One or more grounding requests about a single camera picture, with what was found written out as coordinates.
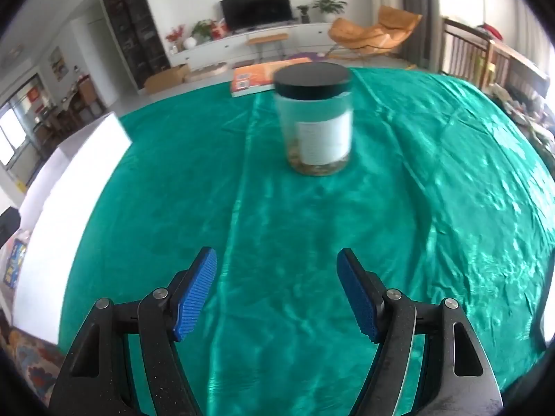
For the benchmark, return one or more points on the oval wooden tray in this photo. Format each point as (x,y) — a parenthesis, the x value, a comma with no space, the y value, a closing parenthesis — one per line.
(207,71)

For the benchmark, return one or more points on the clear jar with black lid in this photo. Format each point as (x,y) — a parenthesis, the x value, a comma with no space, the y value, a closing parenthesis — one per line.
(321,138)

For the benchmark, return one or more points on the purple floor mat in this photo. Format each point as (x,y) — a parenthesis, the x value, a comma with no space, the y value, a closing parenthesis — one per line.
(301,57)

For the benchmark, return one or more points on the orange lounge chair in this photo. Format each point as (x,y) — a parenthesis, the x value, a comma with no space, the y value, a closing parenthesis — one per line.
(368,34)

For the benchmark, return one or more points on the glass balcony door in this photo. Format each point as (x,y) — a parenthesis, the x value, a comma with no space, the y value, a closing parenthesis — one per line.
(17,134)

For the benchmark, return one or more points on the grey curtain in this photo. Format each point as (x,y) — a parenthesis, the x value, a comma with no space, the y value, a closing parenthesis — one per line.
(416,13)

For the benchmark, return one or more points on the floral patterned cushion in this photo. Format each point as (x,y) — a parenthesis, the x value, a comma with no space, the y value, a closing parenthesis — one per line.
(30,364)

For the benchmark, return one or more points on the white television cabinet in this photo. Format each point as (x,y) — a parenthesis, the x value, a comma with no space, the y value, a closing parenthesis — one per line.
(217,48)

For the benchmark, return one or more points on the round white vase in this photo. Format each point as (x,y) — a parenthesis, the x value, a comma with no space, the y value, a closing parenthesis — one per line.
(190,43)

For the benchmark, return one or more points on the green satin tablecloth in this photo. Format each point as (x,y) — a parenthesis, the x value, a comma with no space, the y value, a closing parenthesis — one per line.
(303,225)

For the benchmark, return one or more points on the red cloth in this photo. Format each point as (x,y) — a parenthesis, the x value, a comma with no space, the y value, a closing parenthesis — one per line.
(492,31)

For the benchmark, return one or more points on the potted plant with red ornaments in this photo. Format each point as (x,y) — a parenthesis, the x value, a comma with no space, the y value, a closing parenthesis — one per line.
(203,29)

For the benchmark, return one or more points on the red flower bouquet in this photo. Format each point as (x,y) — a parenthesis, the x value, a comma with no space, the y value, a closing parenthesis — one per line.
(175,34)

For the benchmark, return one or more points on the colourful printed bag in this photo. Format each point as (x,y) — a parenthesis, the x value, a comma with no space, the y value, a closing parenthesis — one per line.
(15,260)

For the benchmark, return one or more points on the dark wooden chair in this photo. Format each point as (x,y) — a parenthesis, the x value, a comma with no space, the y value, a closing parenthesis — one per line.
(464,52)

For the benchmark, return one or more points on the orange book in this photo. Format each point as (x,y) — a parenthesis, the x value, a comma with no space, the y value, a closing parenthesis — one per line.
(251,80)

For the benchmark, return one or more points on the wooden dining table with chairs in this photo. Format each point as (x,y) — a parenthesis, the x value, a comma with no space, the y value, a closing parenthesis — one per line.
(73,104)

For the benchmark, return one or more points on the white-walled cardboard box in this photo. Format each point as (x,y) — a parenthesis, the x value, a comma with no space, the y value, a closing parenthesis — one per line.
(65,208)

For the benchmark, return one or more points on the small green potted plant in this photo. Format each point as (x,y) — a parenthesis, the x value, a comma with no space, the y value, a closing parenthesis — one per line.
(304,12)

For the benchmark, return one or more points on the brown cardboard box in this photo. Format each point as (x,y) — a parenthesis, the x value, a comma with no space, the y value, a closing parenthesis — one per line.
(164,79)

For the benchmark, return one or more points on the large green potted plant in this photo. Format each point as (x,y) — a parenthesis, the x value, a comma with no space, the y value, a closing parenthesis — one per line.
(328,5)

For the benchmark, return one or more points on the wooden stool with metal legs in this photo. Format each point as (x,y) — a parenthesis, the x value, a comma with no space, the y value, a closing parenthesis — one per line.
(266,38)

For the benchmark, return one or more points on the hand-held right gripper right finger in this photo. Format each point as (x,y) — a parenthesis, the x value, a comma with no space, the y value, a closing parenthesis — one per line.
(356,297)

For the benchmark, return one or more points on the dark glass display cabinet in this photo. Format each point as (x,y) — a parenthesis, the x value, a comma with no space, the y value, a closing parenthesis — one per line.
(134,30)

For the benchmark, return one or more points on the framed wall picture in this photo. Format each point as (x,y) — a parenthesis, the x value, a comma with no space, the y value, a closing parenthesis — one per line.
(58,64)

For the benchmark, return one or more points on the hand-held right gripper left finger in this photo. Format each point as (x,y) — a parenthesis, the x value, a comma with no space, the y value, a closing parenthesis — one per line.
(195,297)

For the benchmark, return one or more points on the black flat television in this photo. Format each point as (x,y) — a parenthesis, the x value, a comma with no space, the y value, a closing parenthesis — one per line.
(256,8)

